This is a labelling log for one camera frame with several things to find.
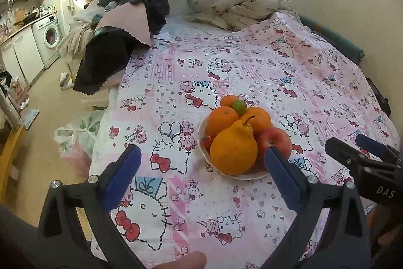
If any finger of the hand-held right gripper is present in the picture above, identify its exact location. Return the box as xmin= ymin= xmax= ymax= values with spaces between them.
xmin=356 ymin=134 xmax=403 ymax=163
xmin=325 ymin=137 xmax=378 ymax=175

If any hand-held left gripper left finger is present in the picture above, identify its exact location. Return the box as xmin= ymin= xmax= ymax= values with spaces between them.
xmin=38 ymin=144 xmax=148 ymax=269

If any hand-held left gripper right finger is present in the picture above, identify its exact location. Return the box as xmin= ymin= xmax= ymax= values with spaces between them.
xmin=260 ymin=146 xmax=374 ymax=269

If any white bowl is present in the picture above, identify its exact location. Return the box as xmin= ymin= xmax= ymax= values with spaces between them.
xmin=198 ymin=116 xmax=274 ymax=180

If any red apple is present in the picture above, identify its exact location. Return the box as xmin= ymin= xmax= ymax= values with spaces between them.
xmin=255 ymin=127 xmax=292 ymax=162

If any large bumpy orange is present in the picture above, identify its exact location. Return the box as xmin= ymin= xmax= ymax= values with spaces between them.
xmin=210 ymin=115 xmax=259 ymax=176

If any small mandarin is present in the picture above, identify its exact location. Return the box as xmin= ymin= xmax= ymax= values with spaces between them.
xmin=220 ymin=94 xmax=240 ymax=108

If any person's left hand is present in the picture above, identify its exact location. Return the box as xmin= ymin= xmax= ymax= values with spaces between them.
xmin=148 ymin=251 xmax=207 ymax=269

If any black device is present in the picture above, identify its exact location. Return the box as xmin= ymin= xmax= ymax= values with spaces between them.
xmin=365 ymin=77 xmax=392 ymax=118

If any white plastic bag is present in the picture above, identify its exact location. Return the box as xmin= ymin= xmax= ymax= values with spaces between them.
xmin=54 ymin=110 xmax=106 ymax=175

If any round orange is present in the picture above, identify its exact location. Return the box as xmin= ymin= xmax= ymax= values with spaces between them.
xmin=241 ymin=106 xmax=272 ymax=136
xmin=205 ymin=106 xmax=240 ymax=140

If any blue book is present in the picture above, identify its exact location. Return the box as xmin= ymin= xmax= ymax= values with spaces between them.
xmin=20 ymin=109 xmax=40 ymax=130

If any green mattress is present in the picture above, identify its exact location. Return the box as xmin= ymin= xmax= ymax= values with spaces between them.
xmin=297 ymin=14 xmax=366 ymax=65

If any pink printed blanket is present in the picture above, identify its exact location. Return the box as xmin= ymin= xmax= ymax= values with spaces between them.
xmin=90 ymin=9 xmax=402 ymax=269

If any yellow wooden chair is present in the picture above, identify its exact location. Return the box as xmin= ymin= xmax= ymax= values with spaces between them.
xmin=0 ymin=124 xmax=26 ymax=194

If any black and pink cloth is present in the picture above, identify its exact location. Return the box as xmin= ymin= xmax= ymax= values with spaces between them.
xmin=73 ymin=0 xmax=155 ymax=96

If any person's dark clothing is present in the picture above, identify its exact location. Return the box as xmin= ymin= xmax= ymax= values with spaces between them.
xmin=0 ymin=203 xmax=108 ymax=269

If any beige knitted cloth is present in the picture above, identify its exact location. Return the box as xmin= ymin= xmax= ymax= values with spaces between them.
xmin=57 ymin=22 xmax=95 ymax=61

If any white washing machine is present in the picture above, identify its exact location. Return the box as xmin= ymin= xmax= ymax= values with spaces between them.
xmin=32 ymin=15 xmax=63 ymax=69

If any white kitchen cabinet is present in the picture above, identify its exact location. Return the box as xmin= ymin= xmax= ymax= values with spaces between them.
xmin=0 ymin=25 xmax=45 ymax=87

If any crumpled floral blanket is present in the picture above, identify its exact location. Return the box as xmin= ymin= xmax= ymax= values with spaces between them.
xmin=187 ymin=0 xmax=294 ymax=31

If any black frying pan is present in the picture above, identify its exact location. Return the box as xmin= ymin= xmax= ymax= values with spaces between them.
xmin=14 ymin=11 xmax=40 ymax=25

